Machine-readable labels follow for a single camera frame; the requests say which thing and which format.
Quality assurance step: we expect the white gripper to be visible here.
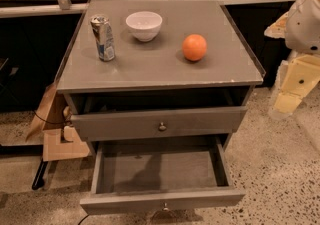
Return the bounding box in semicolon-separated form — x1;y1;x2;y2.
274;55;320;113

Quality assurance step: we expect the silver blue redbull can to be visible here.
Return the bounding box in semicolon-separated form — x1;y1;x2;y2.
90;14;115;62

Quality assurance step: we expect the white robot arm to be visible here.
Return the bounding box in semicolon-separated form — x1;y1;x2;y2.
264;0;320;118

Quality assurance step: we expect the grey drawer cabinet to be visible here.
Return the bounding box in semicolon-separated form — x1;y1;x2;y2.
54;0;267;216

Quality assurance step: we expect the grey open middle drawer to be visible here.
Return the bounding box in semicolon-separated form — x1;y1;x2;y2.
80;136;244;215

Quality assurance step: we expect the grey upper drawer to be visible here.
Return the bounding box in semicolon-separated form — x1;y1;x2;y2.
72;106;247;141

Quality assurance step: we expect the orange fruit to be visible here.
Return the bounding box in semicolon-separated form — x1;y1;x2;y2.
182;34;207;62

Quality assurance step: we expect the white ceramic bowl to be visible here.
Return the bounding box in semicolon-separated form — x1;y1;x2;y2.
126;11;163;42

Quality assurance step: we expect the black cable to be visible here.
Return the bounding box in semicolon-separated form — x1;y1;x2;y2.
31;108;72;126

